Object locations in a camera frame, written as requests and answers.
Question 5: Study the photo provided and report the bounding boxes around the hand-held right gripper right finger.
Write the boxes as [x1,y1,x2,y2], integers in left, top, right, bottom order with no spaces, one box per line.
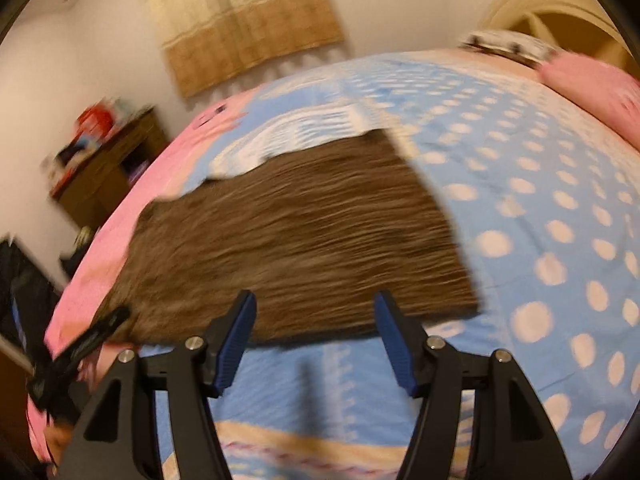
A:
[373,290,574,480]

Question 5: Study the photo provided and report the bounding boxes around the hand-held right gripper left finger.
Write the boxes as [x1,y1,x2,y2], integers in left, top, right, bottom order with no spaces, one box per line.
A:
[56,289,258,480]

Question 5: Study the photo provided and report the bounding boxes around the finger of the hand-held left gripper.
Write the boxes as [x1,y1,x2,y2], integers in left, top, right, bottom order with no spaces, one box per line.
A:
[54,307,132,367]

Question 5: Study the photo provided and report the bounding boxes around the brown knit sweater sun print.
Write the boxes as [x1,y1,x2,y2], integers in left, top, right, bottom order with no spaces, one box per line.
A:
[97,127,484,348]

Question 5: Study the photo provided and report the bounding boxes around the dark wooden desk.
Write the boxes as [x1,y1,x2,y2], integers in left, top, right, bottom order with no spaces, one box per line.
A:
[49,106,172,232]

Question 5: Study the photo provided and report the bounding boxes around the bed with pink-blue sheet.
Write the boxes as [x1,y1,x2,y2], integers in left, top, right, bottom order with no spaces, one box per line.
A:
[27,49,640,480]

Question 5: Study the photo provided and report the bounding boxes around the red gift box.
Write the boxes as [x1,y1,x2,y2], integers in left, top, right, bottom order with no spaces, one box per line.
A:
[74,104,115,145]

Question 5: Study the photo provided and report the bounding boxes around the brown spotted white pillow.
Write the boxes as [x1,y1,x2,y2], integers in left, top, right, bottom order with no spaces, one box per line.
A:
[459,30,563,69]

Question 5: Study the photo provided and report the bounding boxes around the pink pillow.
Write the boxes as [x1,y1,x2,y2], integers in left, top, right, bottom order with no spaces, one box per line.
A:
[539,52,640,152]

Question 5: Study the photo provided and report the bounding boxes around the wide beige patterned window curtain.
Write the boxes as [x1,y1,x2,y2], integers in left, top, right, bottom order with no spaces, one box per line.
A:
[131,0,347,99]

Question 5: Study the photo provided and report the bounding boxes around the cream wooden headboard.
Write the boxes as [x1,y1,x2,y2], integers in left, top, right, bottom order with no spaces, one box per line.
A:
[477,0,637,63]

